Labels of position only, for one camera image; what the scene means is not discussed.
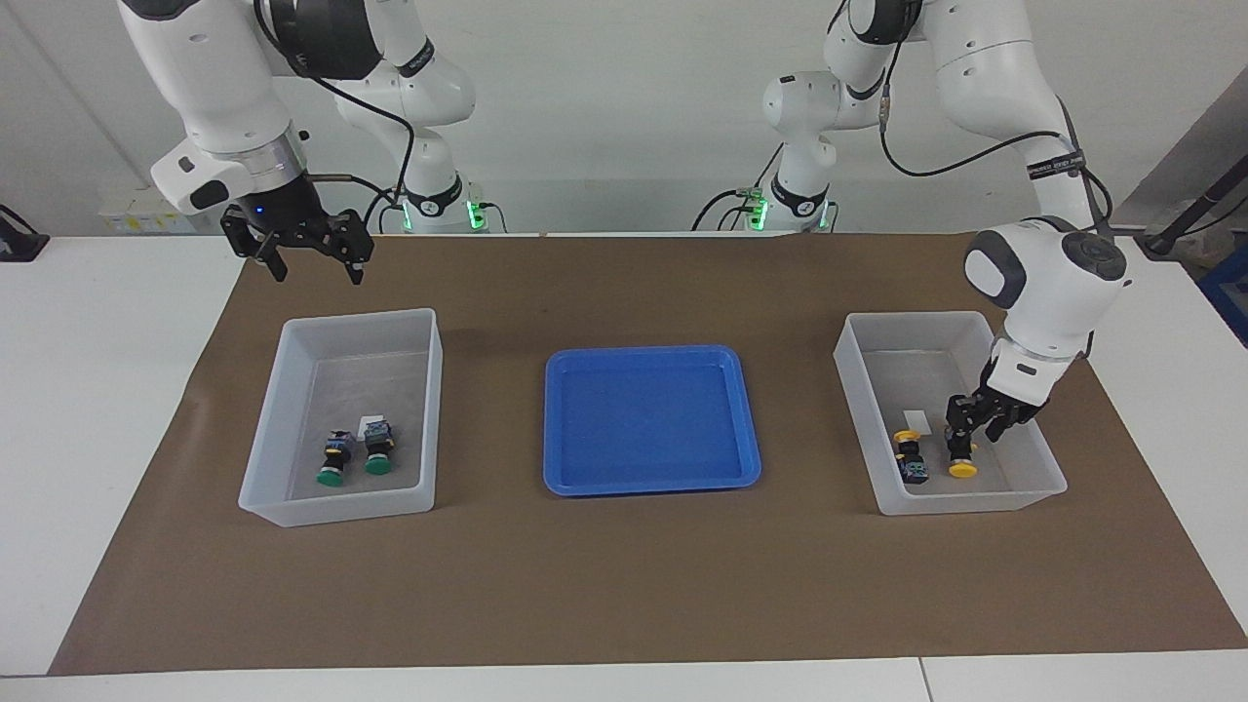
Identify brown paper mat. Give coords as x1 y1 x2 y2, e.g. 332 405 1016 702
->
49 231 1248 677

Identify black clamp base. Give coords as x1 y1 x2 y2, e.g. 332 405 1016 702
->
0 203 50 262

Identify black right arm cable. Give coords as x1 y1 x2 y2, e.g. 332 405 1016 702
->
253 0 420 230

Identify blue crate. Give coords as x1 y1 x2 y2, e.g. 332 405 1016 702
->
1197 242 1248 347

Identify white power strip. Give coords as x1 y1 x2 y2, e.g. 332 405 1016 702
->
97 195 186 235

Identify green push button switch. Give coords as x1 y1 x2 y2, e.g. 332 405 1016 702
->
315 429 354 488
363 419 396 477

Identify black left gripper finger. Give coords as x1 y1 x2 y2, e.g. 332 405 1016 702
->
944 390 988 461
987 405 1042 442

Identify blue plastic tray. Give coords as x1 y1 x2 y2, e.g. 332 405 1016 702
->
542 344 762 498

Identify black tripod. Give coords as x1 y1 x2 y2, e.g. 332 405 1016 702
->
1141 154 1248 259

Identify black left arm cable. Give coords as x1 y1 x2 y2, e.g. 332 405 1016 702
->
838 0 1117 235

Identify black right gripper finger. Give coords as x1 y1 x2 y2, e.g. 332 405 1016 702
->
327 213 375 286
220 210 290 284

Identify black base cables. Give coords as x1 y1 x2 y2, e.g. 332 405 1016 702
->
363 175 508 235
690 144 781 233

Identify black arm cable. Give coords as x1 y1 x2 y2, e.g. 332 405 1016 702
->
253 0 420 230
838 0 1117 235

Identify translucent white plastic box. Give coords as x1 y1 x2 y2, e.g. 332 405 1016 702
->
238 308 445 528
834 311 1069 517

